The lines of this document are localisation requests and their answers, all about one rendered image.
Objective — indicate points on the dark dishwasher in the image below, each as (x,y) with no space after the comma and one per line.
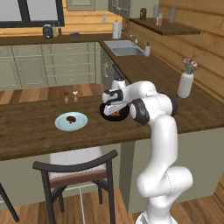
(109,70)

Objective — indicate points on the black round plate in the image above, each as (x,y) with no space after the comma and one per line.
(123,114)

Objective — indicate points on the brown jar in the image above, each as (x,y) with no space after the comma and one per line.
(143,13)

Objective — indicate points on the light blue plate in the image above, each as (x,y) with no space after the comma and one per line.
(78,122)

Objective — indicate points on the small clear glass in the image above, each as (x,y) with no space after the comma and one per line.
(104,19)

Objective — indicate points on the green wall cupboard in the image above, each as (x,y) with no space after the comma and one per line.
(80,5)

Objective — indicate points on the green base cupboard run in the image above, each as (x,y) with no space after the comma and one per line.
(48,65)

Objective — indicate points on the dark slim bottle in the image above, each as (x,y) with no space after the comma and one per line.
(59,29)

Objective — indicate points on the white-topped salt shaker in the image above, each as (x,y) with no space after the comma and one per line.
(75,96)

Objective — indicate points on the white ribbed vase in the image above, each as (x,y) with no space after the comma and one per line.
(185,85)

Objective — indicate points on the olive bottle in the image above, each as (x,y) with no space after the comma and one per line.
(54,29)

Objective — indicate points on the white soap dispenser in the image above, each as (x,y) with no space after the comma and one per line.
(147,50)

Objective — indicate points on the black-framed window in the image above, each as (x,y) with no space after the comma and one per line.
(32,13)

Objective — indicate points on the small dark blue dish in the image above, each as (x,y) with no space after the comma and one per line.
(75,34)

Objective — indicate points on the tall grey cup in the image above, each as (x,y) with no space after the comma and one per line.
(172,14)

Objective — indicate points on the steel tap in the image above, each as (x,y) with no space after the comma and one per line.
(134,39)

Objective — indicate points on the orange chicken drumstick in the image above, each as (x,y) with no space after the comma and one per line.
(116,114)

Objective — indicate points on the brown pepper shaker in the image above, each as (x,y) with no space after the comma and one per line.
(66,98)

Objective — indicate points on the dark wooden wall shelf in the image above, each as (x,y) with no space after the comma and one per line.
(166,27)

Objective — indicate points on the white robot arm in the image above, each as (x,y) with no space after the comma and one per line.
(163,137)

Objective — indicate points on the white paper towel roll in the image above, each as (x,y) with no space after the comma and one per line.
(116,30)

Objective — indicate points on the brown mushroom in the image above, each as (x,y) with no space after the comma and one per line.
(71,119)

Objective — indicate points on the grey glass-front wall cupboard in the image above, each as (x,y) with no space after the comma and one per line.
(119,7)

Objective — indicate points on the steel sink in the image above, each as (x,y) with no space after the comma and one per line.
(125,48)

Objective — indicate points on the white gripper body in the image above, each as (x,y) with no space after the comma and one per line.
(110,109)

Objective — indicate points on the pink flowers bunch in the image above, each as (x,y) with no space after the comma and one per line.
(191,65)

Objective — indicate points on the small red-banded bottle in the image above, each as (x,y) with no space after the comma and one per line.
(159,19)

